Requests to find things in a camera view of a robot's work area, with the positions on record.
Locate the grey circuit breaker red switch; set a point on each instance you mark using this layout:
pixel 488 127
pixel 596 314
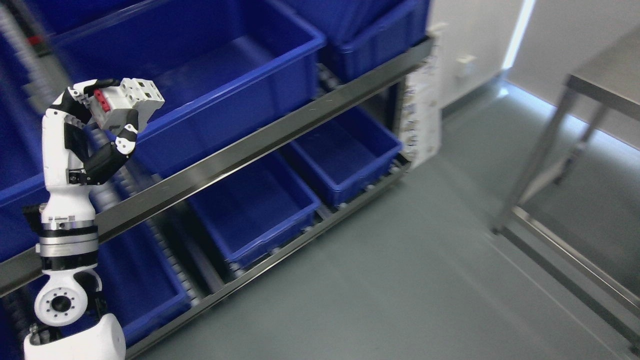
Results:
pixel 110 106

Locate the large blue bin upper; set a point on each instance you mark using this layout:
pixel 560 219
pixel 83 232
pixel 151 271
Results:
pixel 225 68

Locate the white label sheet on rack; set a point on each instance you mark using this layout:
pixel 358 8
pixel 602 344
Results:
pixel 421 120

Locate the blue bin lower left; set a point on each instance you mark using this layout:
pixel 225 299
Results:
pixel 140 286

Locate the blue bin lower right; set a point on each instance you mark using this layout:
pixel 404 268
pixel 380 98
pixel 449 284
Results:
pixel 344 155

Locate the metal roller shelf rack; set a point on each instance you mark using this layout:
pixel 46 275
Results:
pixel 133 194

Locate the blue bin lower middle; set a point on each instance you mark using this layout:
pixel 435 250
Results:
pixel 256 209

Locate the blue bin upper left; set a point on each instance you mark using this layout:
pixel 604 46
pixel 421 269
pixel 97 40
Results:
pixel 21 178

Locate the blue bin upper right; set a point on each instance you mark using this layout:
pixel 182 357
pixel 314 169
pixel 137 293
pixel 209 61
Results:
pixel 363 34

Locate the white wall socket with plug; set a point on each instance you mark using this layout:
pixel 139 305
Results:
pixel 464 66

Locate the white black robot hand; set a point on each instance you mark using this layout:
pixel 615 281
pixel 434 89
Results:
pixel 69 169

